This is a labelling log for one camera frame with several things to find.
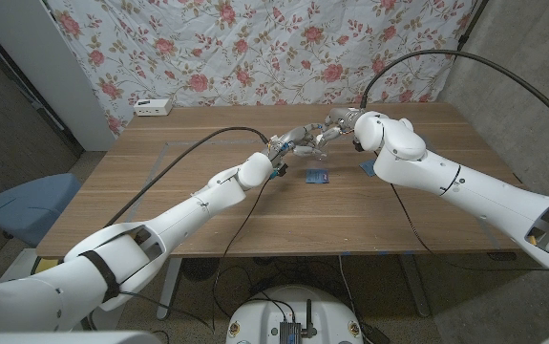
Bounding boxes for white power strip box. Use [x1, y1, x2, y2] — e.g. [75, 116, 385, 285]
[133, 97, 174, 118]

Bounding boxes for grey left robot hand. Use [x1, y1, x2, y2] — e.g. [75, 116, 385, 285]
[266, 122, 327, 162]

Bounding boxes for yellow and black floor mat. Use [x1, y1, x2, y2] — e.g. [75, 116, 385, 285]
[30, 256, 65, 278]

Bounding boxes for black looped floor cable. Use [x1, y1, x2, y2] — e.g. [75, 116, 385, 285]
[211, 263, 256, 319]

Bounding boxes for black backdrop stand pole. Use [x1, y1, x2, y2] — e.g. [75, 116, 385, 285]
[454, 0, 490, 61]

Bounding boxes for blue padded chair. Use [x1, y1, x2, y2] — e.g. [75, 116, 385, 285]
[0, 172, 83, 248]

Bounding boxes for white wall panel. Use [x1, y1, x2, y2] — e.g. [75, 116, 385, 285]
[0, 0, 117, 153]

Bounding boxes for thin black left wrist cable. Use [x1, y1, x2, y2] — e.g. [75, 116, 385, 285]
[210, 175, 275, 332]

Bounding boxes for floral backdrop cloth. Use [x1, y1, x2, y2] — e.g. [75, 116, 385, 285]
[44, 0, 475, 138]

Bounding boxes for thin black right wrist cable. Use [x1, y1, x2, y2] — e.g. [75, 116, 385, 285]
[390, 183, 549, 277]

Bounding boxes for black straight floor cable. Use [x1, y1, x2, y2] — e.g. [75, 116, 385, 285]
[338, 254, 369, 331]

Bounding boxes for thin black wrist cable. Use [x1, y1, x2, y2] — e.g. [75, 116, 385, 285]
[390, 183, 549, 277]
[210, 175, 275, 332]

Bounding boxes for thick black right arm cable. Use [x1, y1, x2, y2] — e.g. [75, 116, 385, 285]
[359, 49, 549, 139]

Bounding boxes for grey table leg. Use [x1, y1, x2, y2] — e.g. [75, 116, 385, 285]
[397, 252, 432, 319]

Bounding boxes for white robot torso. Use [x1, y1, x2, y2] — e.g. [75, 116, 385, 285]
[225, 285, 365, 344]

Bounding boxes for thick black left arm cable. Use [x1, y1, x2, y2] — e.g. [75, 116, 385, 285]
[104, 126, 270, 228]

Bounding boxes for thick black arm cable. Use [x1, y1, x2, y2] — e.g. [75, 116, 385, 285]
[104, 126, 270, 228]
[359, 49, 549, 139]

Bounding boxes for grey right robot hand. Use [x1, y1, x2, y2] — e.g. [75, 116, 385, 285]
[315, 107, 366, 147]

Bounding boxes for black computer box with antenna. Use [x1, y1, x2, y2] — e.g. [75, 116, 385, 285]
[280, 299, 317, 344]

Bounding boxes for white table leg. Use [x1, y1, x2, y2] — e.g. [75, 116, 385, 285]
[156, 257, 183, 321]

